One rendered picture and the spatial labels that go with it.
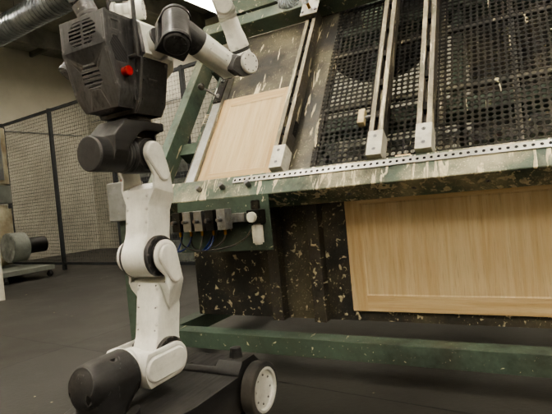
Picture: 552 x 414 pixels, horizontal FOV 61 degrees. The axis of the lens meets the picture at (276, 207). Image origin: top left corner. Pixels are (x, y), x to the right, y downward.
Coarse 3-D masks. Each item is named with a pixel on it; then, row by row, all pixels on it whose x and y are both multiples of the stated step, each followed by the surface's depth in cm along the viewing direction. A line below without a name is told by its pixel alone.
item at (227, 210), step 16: (192, 208) 220; (208, 208) 215; (224, 208) 211; (240, 208) 207; (256, 208) 197; (176, 224) 211; (192, 224) 209; (208, 224) 203; (224, 224) 199; (240, 224) 208; (256, 224) 198; (192, 240) 221; (208, 240) 217; (224, 240) 212; (240, 240) 208; (256, 240) 197; (272, 240) 201
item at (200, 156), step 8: (232, 80) 267; (224, 96) 258; (216, 104) 255; (216, 112) 251; (208, 120) 250; (216, 120) 249; (208, 128) 246; (208, 136) 243; (200, 144) 242; (208, 144) 241; (200, 152) 238; (200, 160) 235; (192, 168) 234; (200, 168) 234; (192, 176) 231
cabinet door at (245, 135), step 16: (256, 96) 246; (272, 96) 240; (224, 112) 251; (240, 112) 246; (256, 112) 240; (272, 112) 234; (224, 128) 244; (240, 128) 238; (256, 128) 232; (272, 128) 227; (224, 144) 237; (240, 144) 232; (256, 144) 226; (272, 144) 221; (208, 160) 235; (224, 160) 230; (240, 160) 225; (256, 160) 220; (208, 176) 229; (224, 176) 223
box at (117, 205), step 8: (112, 184) 217; (120, 184) 214; (112, 192) 217; (120, 192) 214; (112, 200) 217; (120, 200) 215; (112, 208) 218; (120, 208) 215; (112, 216) 218; (120, 216) 215
